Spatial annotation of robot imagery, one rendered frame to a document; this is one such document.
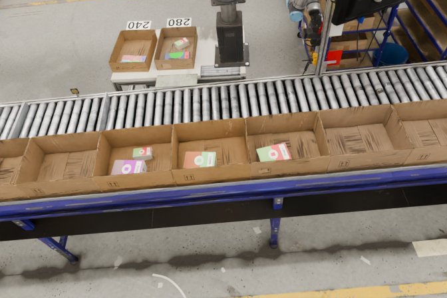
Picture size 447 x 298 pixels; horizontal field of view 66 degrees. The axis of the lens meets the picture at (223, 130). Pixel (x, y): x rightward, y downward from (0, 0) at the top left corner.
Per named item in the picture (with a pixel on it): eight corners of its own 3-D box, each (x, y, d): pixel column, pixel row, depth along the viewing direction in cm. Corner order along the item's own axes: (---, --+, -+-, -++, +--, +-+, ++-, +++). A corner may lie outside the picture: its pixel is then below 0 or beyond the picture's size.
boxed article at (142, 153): (136, 153, 197) (133, 148, 193) (153, 151, 196) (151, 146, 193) (135, 161, 193) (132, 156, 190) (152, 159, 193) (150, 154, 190)
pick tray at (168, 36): (198, 36, 279) (196, 26, 271) (194, 69, 256) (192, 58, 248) (163, 38, 281) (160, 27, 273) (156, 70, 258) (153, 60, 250)
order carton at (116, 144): (178, 142, 200) (172, 123, 186) (177, 187, 182) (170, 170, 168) (111, 148, 201) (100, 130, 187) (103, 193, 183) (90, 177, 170)
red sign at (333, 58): (338, 64, 241) (342, 49, 231) (339, 64, 241) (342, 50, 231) (316, 66, 242) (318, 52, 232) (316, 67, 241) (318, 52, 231)
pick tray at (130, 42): (157, 39, 281) (155, 28, 273) (149, 72, 257) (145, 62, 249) (124, 40, 283) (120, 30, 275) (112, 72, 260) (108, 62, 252)
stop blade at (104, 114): (111, 100, 247) (106, 92, 240) (100, 153, 219) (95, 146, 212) (110, 100, 247) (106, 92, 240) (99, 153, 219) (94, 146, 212)
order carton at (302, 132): (314, 129, 198) (318, 110, 184) (326, 173, 180) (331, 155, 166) (245, 136, 199) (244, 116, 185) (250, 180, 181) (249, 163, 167)
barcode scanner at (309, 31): (299, 39, 229) (303, 26, 221) (316, 40, 230) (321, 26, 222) (301, 46, 225) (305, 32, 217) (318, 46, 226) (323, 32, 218)
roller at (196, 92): (200, 90, 248) (199, 86, 244) (201, 150, 217) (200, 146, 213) (193, 91, 249) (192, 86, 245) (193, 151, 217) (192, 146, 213)
